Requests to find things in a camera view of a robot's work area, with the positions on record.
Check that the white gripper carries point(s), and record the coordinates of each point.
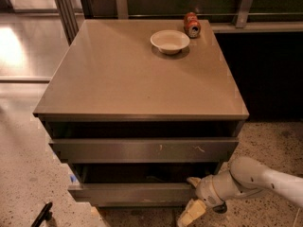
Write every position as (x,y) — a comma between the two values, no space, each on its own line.
(204,190)

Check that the grey drawer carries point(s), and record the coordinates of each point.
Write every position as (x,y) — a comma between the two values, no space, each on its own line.
(137,185)
(139,151)

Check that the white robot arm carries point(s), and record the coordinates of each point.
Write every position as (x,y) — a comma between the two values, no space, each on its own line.
(245,178)

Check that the grey top drawer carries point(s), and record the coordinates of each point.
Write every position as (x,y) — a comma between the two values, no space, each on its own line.
(139,151)

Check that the black object bottom left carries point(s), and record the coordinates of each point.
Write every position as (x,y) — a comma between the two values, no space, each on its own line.
(44,215)

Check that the white bowl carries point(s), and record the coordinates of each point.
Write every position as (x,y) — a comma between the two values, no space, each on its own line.
(170,42)

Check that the orange soda can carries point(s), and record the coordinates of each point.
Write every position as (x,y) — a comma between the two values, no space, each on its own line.
(192,26)

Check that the metal rail shelf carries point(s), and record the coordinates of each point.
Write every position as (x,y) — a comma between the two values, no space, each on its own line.
(258,27)

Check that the grey metal bracket right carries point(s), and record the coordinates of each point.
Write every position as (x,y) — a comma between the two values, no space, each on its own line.
(241,17)

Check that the grey metal bracket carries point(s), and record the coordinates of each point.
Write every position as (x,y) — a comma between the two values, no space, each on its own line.
(122,9)
(241,17)

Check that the grey metal bracket left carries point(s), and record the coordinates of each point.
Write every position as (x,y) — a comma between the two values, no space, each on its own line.
(122,9)

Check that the grey metal post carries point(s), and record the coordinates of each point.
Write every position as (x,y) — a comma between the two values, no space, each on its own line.
(68,18)

